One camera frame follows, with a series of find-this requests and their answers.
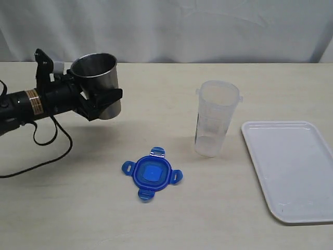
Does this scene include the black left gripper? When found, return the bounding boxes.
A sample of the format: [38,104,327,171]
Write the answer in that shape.
[41,69,123,121]

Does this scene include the stainless steel cup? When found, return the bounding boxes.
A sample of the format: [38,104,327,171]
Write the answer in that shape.
[70,53,122,121]

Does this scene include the blue plastic container lid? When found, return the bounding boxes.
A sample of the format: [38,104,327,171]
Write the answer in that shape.
[122,146,183,203]

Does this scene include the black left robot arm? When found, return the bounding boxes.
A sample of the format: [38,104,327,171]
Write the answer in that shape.
[1,70,123,135]

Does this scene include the clear tall plastic container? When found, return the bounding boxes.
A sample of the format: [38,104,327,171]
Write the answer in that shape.
[194,80,243,157]

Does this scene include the white backdrop curtain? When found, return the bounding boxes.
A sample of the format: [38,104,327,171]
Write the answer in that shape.
[1,1,332,63]

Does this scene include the white plastic tray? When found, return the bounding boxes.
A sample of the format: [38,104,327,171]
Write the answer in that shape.
[241,121,332,224]

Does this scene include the black cable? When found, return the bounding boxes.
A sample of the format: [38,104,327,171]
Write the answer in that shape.
[0,79,73,179]

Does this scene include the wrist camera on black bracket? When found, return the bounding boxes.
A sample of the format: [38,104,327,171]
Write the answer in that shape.
[34,48,65,89]

